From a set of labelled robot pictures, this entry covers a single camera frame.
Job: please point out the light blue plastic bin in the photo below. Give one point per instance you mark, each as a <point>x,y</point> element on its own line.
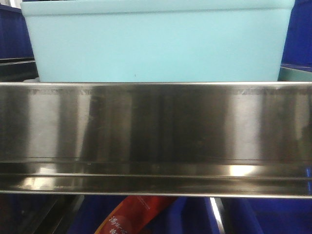
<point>157,40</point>

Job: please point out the dark blue storage bin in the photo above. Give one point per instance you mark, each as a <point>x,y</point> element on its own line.
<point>194,215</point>

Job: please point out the dark blue bin right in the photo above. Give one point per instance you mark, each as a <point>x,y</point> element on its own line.
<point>298,44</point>

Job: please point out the dark blue bin left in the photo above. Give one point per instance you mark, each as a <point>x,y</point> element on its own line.
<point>14,36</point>

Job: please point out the red snack package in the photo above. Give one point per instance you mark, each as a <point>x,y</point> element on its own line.
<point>132,214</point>

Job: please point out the stainless steel shelf rail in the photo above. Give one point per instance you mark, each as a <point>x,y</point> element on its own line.
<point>224,139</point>

